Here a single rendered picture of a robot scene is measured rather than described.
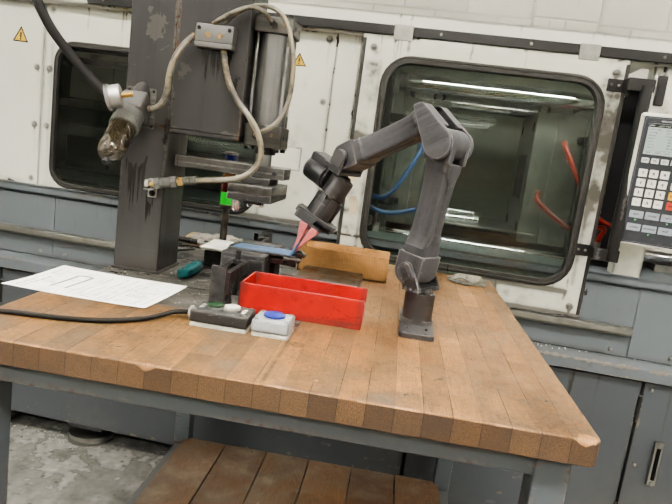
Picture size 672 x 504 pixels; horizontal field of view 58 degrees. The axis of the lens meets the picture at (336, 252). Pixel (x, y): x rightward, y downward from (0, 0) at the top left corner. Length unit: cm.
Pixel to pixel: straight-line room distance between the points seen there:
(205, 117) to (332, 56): 75
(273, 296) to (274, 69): 52
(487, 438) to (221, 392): 38
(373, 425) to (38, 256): 181
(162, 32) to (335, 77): 74
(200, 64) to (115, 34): 94
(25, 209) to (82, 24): 69
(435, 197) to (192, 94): 59
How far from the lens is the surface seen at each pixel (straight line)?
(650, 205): 197
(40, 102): 247
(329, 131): 204
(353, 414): 89
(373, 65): 200
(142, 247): 149
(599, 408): 220
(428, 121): 123
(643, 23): 437
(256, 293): 122
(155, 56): 147
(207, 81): 143
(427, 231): 124
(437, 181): 123
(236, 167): 142
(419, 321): 126
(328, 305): 119
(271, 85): 141
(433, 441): 94
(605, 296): 209
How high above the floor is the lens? 124
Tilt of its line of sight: 10 degrees down
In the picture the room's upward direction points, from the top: 8 degrees clockwise
